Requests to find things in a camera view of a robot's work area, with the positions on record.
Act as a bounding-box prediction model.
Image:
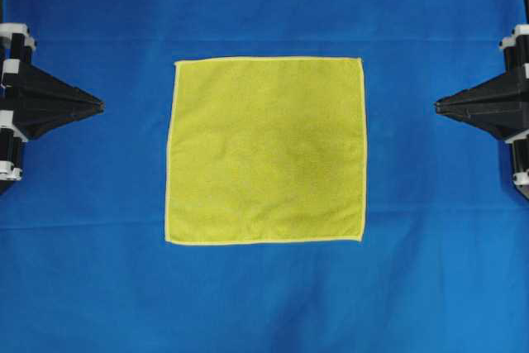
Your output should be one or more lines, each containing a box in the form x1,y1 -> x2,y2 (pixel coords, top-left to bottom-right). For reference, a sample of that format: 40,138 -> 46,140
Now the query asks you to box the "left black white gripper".
1,22 -> 103,182

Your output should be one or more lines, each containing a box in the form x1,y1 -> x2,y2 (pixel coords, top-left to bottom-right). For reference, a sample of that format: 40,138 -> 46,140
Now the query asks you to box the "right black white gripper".
435,24 -> 528,186

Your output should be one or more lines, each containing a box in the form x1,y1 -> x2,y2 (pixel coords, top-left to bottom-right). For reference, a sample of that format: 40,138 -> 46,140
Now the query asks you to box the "yellow-green square towel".
164,56 -> 368,246

